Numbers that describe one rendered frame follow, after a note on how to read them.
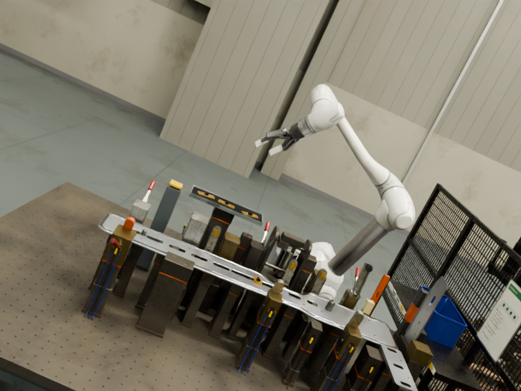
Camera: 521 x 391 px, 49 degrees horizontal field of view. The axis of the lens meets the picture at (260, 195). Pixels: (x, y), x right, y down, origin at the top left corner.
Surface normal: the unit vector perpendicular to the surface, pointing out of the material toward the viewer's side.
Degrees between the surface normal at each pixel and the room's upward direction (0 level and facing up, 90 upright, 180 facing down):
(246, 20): 90
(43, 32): 90
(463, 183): 90
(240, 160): 90
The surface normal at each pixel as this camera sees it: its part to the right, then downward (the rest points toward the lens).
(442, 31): -0.09, 0.25
